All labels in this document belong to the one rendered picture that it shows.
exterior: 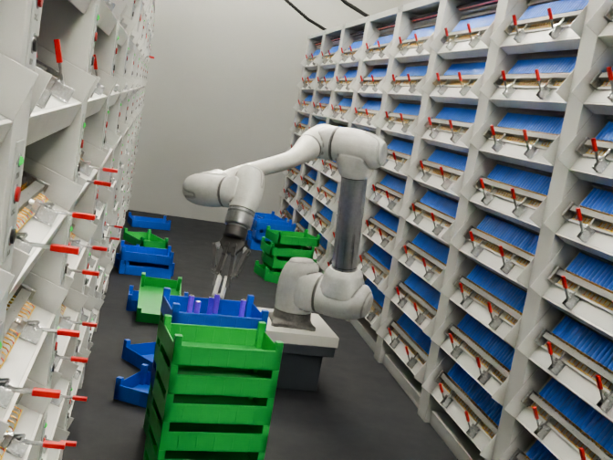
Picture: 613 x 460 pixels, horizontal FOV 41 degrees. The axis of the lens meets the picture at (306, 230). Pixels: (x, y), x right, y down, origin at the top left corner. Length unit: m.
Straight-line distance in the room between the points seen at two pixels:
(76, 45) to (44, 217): 0.33
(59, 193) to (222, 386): 0.93
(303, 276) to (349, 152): 0.56
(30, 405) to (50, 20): 0.70
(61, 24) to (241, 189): 1.29
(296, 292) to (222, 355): 1.11
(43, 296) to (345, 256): 1.82
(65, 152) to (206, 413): 1.01
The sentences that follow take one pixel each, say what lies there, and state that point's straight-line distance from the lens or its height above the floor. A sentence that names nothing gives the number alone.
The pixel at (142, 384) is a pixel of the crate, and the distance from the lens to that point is 3.21.
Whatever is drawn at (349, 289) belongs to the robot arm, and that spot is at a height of 0.46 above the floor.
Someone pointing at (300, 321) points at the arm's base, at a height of 0.27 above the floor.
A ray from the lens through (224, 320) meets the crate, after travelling 2.56.
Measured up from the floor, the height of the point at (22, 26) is 1.15.
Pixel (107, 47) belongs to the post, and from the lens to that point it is 2.22.
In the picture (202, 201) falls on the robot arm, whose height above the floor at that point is 0.76.
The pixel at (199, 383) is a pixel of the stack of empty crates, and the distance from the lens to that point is 2.27.
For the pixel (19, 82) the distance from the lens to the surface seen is 0.82.
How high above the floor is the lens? 1.12
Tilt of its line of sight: 8 degrees down
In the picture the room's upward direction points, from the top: 10 degrees clockwise
